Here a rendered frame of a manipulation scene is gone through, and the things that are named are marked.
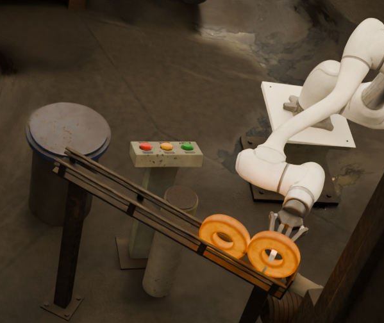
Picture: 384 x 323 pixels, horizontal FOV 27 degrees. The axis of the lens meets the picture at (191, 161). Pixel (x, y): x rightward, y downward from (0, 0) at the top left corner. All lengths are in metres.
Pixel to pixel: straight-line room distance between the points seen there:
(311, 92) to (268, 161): 0.84
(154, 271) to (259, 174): 0.66
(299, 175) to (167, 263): 0.66
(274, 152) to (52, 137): 0.88
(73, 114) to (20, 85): 0.80
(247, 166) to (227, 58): 1.75
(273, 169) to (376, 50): 0.55
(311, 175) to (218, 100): 1.50
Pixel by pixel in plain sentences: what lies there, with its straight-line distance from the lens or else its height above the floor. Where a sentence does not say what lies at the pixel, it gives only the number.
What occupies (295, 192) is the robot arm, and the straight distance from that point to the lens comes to 2.53.
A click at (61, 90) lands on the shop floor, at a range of 3.89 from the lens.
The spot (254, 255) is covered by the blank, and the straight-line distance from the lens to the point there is 2.41.
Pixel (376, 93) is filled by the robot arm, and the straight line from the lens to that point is 3.13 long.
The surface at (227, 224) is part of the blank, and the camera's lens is 2.36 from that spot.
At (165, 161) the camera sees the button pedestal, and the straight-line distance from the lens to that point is 2.78.
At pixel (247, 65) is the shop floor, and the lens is 4.29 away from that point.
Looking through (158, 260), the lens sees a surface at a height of 0.22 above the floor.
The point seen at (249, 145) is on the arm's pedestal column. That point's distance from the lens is 3.79.
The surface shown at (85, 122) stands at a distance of 3.11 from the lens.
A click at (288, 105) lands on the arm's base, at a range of 3.46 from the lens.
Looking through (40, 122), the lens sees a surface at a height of 0.43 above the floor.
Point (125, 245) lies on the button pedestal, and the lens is 3.26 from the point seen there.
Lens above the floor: 2.54
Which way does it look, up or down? 44 degrees down
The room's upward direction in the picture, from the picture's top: 15 degrees clockwise
